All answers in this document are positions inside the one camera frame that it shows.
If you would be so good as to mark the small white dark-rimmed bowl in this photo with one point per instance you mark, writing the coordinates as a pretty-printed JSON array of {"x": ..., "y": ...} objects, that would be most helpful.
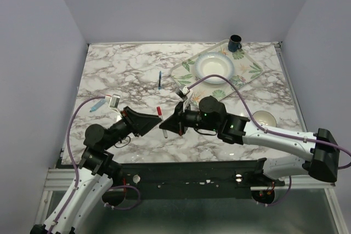
[{"x": 265, "y": 118}]

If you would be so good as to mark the floral serving tray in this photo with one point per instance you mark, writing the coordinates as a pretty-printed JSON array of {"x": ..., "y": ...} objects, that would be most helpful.
[{"x": 238, "y": 67}]

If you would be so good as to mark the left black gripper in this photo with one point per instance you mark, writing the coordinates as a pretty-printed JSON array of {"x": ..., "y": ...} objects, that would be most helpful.
[{"x": 133, "y": 119}]

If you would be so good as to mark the blue gel pen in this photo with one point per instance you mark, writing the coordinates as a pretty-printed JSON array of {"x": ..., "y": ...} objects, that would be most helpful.
[{"x": 159, "y": 80}]

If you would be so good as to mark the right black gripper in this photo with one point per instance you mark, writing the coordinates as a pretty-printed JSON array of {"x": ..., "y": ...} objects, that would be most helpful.
[{"x": 171, "y": 123}]

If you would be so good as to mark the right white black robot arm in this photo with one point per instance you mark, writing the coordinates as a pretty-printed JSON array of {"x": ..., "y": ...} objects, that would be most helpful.
[{"x": 313, "y": 154}]

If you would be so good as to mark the red marker cap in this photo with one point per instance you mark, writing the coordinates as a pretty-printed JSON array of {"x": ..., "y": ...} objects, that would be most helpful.
[{"x": 159, "y": 112}]

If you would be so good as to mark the white blue rimmed bowl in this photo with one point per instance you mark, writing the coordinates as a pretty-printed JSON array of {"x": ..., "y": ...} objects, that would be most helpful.
[{"x": 214, "y": 63}]

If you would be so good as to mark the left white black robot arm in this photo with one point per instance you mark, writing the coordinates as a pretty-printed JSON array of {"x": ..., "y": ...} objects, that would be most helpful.
[{"x": 96, "y": 172}]

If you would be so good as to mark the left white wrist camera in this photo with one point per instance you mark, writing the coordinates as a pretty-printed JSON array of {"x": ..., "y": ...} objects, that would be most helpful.
[{"x": 114, "y": 101}]

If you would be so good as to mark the dark blue mug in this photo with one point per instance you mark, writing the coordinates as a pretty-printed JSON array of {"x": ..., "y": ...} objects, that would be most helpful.
[{"x": 234, "y": 43}]

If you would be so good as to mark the white red marker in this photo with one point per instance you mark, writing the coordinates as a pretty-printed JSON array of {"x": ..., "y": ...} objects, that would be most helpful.
[{"x": 165, "y": 135}]

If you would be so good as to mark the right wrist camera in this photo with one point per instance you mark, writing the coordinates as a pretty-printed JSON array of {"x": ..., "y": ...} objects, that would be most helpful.
[{"x": 185, "y": 93}]

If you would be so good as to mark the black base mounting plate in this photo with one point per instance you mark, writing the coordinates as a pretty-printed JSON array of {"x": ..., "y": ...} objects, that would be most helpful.
[{"x": 191, "y": 180}]

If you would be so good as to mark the aluminium frame rail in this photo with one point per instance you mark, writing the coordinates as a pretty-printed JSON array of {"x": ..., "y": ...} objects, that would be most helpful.
[{"x": 329, "y": 192}]

